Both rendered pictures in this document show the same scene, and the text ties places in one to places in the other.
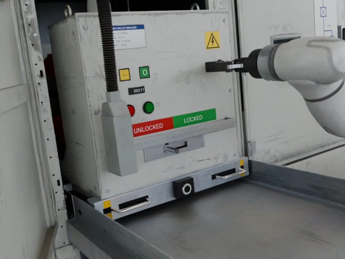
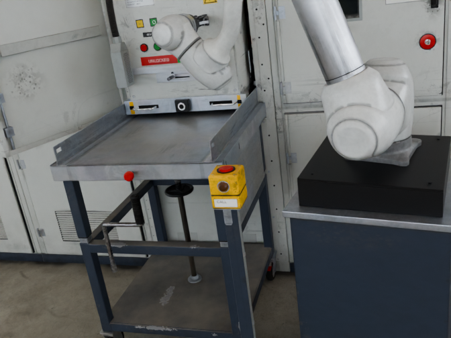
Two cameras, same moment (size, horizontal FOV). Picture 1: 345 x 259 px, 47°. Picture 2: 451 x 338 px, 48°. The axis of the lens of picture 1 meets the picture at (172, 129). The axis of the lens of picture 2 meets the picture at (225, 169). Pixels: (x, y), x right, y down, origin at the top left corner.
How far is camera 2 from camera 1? 1.70 m
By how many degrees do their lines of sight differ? 50
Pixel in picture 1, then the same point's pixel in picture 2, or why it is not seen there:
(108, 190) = (133, 96)
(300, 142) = not seen: hidden behind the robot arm
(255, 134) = (290, 76)
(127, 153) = (120, 75)
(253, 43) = not seen: outside the picture
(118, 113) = (113, 51)
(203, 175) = (201, 100)
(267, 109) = (306, 54)
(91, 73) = (119, 22)
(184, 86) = not seen: hidden behind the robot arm
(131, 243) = (102, 124)
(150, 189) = (160, 101)
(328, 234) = (174, 149)
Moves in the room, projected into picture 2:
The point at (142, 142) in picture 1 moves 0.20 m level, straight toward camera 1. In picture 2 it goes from (145, 70) to (104, 81)
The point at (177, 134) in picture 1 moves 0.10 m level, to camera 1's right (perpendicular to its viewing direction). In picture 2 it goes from (171, 68) to (186, 69)
